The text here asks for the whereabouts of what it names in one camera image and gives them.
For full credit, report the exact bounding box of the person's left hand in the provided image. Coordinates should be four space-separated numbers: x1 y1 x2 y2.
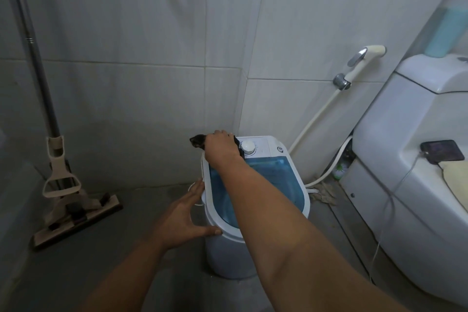
153 178 223 250

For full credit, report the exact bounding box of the person's right hand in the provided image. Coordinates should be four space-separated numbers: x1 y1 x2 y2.
203 130 244 173

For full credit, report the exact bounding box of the dark cloth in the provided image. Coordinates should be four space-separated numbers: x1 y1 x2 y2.
189 134 245 159

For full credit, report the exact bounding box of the white mini washing machine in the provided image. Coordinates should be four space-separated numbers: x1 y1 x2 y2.
200 136 311 280

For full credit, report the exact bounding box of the person's left forearm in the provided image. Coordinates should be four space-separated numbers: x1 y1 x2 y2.
78 234 172 312

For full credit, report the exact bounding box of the person's right forearm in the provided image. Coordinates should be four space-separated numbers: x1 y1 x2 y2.
219 159 408 312

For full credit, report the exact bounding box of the beige floor rag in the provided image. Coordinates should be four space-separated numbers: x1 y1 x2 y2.
310 181 339 207

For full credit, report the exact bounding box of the chrome sprayer holder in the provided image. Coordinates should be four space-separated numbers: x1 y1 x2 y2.
333 73 352 90

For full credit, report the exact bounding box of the beige sponge mop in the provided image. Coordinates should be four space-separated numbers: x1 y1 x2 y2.
7 0 124 251

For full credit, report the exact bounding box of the white bidet sprayer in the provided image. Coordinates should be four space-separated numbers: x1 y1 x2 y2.
346 44 387 83

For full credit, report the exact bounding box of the white toilet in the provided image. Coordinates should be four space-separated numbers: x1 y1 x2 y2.
352 53 468 298

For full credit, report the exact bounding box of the black smartphone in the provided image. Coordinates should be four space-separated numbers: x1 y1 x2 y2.
420 139 465 165

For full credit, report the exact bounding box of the pale yellow cloth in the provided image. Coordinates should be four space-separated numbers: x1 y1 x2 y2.
438 160 468 214

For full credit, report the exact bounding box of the teal plastic bottle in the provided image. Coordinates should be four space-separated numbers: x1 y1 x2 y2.
425 6 468 58

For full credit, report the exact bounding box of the white power cord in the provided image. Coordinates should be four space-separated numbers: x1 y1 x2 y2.
187 178 204 207

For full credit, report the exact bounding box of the white sprayer hose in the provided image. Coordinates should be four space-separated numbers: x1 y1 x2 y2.
288 85 346 153

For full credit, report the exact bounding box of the white water supply hose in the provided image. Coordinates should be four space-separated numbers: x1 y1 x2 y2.
305 136 354 192

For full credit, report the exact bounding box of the white charging cable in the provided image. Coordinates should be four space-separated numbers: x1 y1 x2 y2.
369 151 429 285

